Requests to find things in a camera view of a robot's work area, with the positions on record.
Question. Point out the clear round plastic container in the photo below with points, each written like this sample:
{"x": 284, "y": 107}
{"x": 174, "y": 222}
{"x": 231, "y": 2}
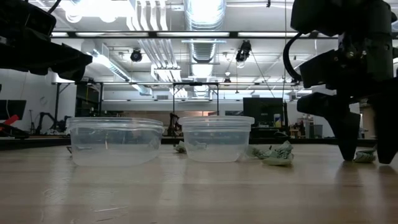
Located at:
{"x": 216, "y": 140}

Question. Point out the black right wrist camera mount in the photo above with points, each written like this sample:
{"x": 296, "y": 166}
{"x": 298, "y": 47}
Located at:
{"x": 320, "y": 70}

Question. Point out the small black ceiling camera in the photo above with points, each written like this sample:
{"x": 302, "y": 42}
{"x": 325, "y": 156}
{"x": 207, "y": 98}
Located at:
{"x": 294, "y": 81}

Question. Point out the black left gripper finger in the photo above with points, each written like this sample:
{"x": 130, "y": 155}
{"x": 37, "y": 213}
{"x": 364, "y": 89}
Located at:
{"x": 73, "y": 73}
{"x": 70, "y": 57}

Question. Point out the black hanging ceiling lamp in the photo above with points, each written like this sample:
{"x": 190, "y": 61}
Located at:
{"x": 136, "y": 55}
{"x": 243, "y": 51}

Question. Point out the black metal frame stand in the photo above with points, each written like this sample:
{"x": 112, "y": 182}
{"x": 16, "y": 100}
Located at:
{"x": 196, "y": 84}

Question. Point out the black background robot arm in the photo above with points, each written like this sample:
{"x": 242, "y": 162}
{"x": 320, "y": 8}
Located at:
{"x": 46, "y": 121}

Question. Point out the dark background robot arm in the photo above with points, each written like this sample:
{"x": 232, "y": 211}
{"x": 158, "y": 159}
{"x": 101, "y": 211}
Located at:
{"x": 174, "y": 124}

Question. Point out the silver spiral ventilation duct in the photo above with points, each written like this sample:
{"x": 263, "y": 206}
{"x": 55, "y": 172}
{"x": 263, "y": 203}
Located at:
{"x": 203, "y": 28}

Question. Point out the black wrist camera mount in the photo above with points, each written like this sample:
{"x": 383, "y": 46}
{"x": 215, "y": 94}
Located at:
{"x": 320, "y": 70}
{"x": 25, "y": 15}

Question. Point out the white diagonal ceiling duct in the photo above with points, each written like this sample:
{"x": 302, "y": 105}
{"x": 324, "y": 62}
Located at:
{"x": 115, "y": 70}

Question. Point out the black cabinet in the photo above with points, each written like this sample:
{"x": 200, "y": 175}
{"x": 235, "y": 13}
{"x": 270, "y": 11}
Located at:
{"x": 264, "y": 110}

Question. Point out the black overhead light beam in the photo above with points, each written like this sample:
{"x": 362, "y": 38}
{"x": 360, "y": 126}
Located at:
{"x": 192, "y": 34}

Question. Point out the yellow and white box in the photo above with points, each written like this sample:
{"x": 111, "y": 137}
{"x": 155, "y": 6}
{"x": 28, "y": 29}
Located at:
{"x": 277, "y": 120}

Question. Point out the grey waste bin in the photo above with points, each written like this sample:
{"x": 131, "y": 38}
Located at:
{"x": 317, "y": 131}

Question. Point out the black computer monitor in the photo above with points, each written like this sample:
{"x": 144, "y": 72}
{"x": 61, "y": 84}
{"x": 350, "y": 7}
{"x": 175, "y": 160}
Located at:
{"x": 12, "y": 109}

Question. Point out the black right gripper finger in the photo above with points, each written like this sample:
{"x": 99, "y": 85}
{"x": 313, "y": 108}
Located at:
{"x": 387, "y": 133}
{"x": 345, "y": 130}

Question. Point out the red flat object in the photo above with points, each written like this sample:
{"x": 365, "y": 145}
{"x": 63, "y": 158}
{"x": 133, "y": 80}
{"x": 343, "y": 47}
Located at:
{"x": 9, "y": 121}

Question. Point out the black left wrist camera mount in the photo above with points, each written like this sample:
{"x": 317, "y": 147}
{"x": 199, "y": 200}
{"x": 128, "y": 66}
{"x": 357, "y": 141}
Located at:
{"x": 25, "y": 15}

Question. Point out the dark shelf rack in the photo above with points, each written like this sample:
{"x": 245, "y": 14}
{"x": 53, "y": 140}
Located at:
{"x": 88, "y": 99}

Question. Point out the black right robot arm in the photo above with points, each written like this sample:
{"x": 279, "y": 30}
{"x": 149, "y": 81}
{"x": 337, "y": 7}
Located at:
{"x": 339, "y": 15}

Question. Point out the clear square plastic container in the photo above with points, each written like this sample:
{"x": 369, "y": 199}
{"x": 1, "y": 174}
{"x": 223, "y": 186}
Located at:
{"x": 115, "y": 143}

